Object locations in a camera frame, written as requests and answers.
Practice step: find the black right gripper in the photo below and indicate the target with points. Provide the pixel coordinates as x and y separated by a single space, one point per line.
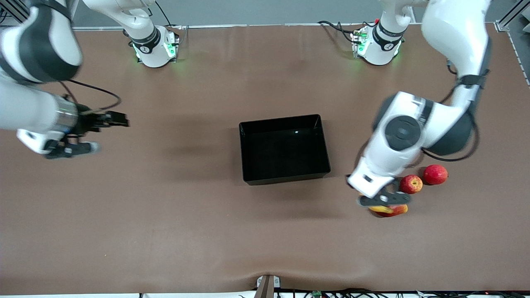
87 122

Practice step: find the red yellow mango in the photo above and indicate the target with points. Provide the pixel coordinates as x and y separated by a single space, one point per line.
398 212

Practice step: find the small red yellow apple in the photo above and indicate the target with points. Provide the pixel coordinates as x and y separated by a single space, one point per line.
411 184

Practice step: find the black plastic box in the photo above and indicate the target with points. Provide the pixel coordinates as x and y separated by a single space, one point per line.
285 157

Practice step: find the red round peach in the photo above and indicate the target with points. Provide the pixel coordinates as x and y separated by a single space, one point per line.
437 174

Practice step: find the yellow banana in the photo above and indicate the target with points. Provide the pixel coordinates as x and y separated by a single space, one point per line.
381 209

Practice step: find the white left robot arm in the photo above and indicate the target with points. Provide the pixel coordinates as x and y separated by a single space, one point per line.
385 161

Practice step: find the aluminium frame post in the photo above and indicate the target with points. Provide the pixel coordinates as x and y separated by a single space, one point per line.
12 9
511 18

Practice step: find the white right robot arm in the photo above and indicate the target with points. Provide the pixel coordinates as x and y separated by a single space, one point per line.
25 111

